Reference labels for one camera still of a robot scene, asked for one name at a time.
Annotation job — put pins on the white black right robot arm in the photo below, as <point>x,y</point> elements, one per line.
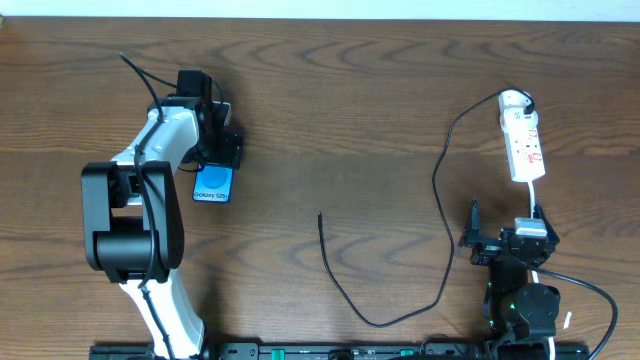
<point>515,306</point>

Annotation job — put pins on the blue Galaxy smartphone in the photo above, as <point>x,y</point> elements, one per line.
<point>213,184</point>

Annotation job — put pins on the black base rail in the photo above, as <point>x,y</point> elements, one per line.
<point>437,350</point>

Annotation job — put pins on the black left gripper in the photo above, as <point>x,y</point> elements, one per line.
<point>228,150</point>

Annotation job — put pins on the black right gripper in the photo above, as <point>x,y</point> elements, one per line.
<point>507,243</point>

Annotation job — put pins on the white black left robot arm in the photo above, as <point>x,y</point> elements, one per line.
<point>133,228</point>

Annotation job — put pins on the white power strip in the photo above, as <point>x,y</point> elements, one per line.
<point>518,121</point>

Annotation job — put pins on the small white paper scrap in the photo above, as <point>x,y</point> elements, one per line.
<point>567,320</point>

